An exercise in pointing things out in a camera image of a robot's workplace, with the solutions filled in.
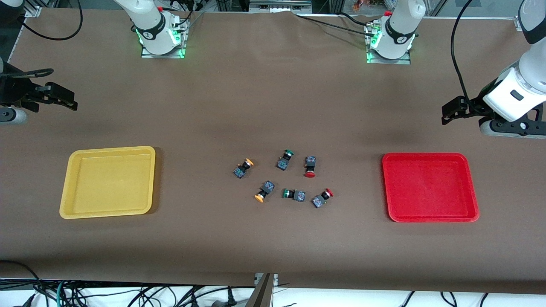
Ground yellow push button switch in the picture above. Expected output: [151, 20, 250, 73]
[233, 158, 255, 179]
[254, 180, 276, 203]

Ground red plastic tray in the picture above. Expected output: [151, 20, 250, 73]
[381, 153, 480, 223]

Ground yellow plastic tray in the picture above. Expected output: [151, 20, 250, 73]
[59, 146, 157, 220]

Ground colourful background items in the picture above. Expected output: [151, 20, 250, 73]
[353, 0, 386, 12]

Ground brown table cover mat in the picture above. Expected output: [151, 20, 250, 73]
[0, 8, 546, 295]

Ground black equipment rack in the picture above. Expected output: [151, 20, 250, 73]
[215, 0, 250, 12]

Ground grey equipment box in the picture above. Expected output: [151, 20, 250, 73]
[250, 0, 312, 13]

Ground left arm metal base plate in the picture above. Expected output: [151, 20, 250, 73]
[366, 21, 412, 65]

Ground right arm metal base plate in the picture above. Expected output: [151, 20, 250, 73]
[141, 17, 188, 59]

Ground short black table cable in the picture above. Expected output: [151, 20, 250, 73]
[339, 12, 376, 26]

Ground black base power cable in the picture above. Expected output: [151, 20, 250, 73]
[177, 9, 205, 28]

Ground long black table cable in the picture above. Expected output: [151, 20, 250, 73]
[291, 11, 378, 37]

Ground green push button switch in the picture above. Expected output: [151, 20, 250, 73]
[276, 149, 296, 171]
[282, 188, 306, 203]

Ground green floor cable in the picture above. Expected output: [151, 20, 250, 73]
[55, 280, 69, 307]

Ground white metal bracket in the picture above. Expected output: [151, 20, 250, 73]
[255, 273, 279, 287]

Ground grey metal post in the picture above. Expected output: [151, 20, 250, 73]
[247, 273, 276, 307]

